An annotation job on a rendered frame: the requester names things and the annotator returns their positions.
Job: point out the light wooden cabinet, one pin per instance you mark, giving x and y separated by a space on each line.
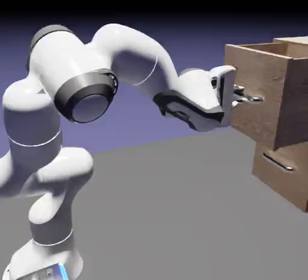
299 40

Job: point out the light wooden drawer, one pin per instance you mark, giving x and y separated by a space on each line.
257 87
276 183

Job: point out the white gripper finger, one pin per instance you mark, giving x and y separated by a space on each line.
237 103
238 89

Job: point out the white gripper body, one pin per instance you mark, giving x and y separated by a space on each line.
227 97

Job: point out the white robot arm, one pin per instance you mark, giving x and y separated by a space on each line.
62 63

